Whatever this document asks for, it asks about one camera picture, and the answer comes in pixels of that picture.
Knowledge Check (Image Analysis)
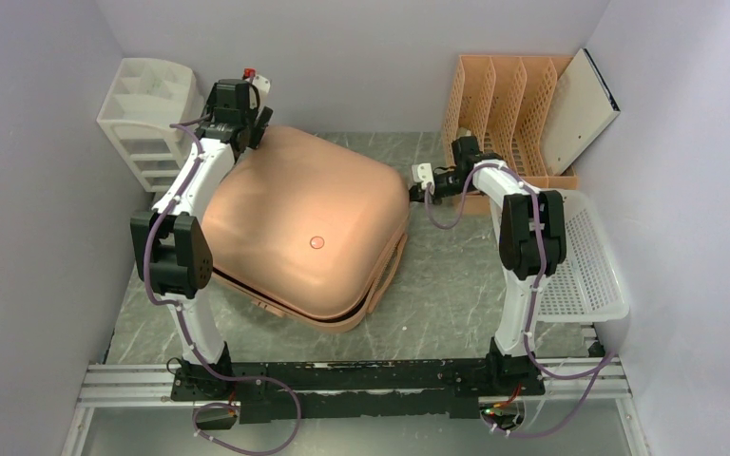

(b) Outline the orange plastic file rack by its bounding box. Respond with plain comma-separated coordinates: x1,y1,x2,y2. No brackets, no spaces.
441,55,580,190

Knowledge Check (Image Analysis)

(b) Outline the pink hard-shell suitcase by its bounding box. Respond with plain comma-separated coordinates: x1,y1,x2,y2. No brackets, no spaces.
201,125,410,333

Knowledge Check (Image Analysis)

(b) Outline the white plastic mesh basket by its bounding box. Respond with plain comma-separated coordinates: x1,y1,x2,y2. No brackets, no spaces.
536,190,629,324

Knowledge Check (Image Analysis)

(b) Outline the white plastic drawer organizer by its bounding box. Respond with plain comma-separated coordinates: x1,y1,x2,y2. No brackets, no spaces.
97,58,204,193

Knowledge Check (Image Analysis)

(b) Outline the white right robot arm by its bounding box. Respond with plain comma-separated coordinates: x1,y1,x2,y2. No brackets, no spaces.
409,136,567,366

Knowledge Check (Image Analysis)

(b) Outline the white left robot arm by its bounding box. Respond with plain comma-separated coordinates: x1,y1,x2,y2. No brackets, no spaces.
130,68,273,399

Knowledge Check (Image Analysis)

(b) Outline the white flat board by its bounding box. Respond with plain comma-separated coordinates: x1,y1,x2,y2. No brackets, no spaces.
541,48,620,175

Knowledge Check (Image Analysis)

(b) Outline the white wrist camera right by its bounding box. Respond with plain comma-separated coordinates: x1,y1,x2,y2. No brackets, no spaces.
411,162,435,193

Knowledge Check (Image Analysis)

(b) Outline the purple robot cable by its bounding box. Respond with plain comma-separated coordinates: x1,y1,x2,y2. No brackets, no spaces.
138,120,303,455

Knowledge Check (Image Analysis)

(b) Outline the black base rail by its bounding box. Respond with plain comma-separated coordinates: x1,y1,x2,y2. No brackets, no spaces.
170,356,546,424

